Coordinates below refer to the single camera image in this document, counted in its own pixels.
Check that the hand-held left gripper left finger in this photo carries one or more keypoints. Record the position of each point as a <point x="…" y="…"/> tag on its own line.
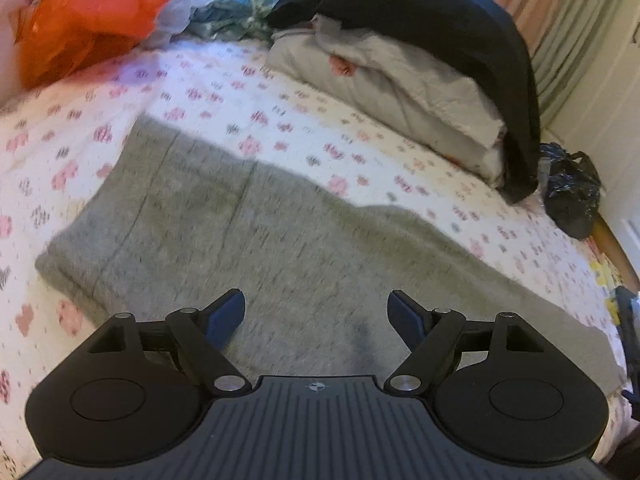
<point x="227" y="311"/>

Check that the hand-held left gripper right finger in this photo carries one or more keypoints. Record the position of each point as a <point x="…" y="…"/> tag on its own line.
<point x="406" y="313"/>

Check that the grey pants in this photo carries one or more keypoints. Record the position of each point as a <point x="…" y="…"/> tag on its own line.
<point x="280" y="240"/>

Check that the black plastic bag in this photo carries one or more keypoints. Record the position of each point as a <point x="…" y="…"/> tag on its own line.
<point x="570" y="185"/>

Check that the floral bed sheet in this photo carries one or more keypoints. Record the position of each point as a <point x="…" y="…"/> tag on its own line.
<point x="210" y="90"/>

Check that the folded white floral quilt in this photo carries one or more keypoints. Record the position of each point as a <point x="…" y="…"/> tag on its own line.
<point x="390" y="90"/>

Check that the black cloth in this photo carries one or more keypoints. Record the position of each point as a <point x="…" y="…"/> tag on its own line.
<point x="450" y="35"/>

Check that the green patterned cloth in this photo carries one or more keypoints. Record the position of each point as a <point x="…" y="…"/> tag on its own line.
<point x="240" y="2"/>

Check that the clear plastic bag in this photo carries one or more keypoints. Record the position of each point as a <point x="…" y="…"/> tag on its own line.
<point x="186" y="0"/>

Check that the orange plastic bag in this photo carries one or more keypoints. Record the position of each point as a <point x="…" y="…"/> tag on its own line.
<point x="85" y="15"/>

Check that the green curtain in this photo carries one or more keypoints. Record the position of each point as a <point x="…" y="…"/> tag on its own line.
<point x="585" y="35"/>

